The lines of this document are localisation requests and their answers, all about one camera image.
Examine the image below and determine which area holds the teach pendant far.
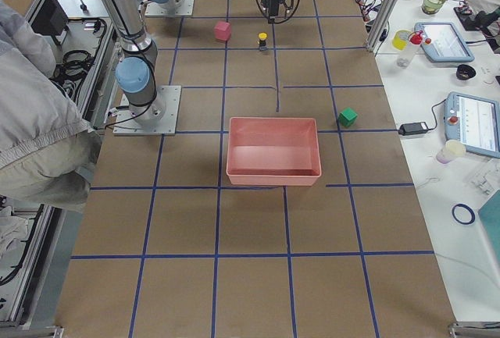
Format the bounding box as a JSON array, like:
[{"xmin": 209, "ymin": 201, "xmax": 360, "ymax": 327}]
[{"xmin": 414, "ymin": 22, "xmax": 474, "ymax": 63}]

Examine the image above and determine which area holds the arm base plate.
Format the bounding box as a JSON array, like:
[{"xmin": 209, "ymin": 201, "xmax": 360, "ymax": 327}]
[
  {"xmin": 145, "ymin": 0, "xmax": 195, "ymax": 18},
  {"xmin": 112, "ymin": 85, "xmax": 181, "ymax": 136}
]

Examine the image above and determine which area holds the black power adapter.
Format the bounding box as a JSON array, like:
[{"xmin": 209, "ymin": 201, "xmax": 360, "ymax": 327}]
[{"xmin": 398, "ymin": 122, "xmax": 430, "ymax": 136}]

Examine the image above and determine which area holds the blue tape ring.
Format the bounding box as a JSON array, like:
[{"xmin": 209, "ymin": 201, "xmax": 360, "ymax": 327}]
[{"xmin": 452, "ymin": 203, "xmax": 476, "ymax": 225}]

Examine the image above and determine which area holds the paper cup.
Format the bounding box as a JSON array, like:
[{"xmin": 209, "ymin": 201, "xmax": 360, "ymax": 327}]
[{"xmin": 436, "ymin": 140, "xmax": 466, "ymax": 164}]

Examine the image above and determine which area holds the green cube near bin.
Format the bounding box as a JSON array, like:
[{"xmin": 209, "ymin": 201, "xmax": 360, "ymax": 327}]
[{"xmin": 337, "ymin": 107, "xmax": 358, "ymax": 127}]

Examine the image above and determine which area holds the standing person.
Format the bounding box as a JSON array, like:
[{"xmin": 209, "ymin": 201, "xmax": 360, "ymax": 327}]
[{"xmin": 1, "ymin": 3, "xmax": 101, "ymax": 212}]

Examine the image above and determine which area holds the aluminium frame post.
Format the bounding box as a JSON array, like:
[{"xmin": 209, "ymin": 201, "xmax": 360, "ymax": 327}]
[{"xmin": 365, "ymin": 0, "xmax": 398, "ymax": 52}]

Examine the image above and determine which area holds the teach pendant near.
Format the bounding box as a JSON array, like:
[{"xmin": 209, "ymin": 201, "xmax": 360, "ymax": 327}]
[{"xmin": 444, "ymin": 91, "xmax": 499, "ymax": 158}]

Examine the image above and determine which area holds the black bowl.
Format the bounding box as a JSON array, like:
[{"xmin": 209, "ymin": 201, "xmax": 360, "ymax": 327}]
[{"xmin": 455, "ymin": 64, "xmax": 477, "ymax": 81}]

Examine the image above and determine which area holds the clear squeeze bottle red cap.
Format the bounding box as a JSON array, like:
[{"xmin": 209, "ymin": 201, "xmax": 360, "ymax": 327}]
[{"xmin": 396, "ymin": 30, "xmax": 423, "ymax": 68}]

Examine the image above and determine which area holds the yellow tape roll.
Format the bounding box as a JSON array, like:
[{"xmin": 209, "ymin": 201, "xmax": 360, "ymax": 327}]
[{"xmin": 391, "ymin": 30, "xmax": 412, "ymax": 51}]

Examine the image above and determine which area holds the white crumpled cloth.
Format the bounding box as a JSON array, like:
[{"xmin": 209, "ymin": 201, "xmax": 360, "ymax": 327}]
[{"xmin": 1, "ymin": 206, "xmax": 29, "ymax": 257}]

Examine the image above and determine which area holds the teach pendant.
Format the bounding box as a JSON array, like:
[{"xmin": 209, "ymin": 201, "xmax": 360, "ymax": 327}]
[
  {"xmin": 414, "ymin": 22, "xmax": 474, "ymax": 63},
  {"xmin": 444, "ymin": 91, "xmax": 499, "ymax": 158}
]

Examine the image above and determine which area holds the pink plastic bin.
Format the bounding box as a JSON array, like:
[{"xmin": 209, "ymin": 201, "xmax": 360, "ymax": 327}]
[{"xmin": 226, "ymin": 117, "xmax": 322, "ymax": 186}]

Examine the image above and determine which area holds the yellow push button switch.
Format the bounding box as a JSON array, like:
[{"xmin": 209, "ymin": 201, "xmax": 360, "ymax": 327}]
[{"xmin": 258, "ymin": 32, "xmax": 268, "ymax": 52}]

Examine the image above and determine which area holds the pink cube centre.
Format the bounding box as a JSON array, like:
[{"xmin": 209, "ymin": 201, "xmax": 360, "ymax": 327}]
[{"xmin": 213, "ymin": 21, "xmax": 232, "ymax": 42}]

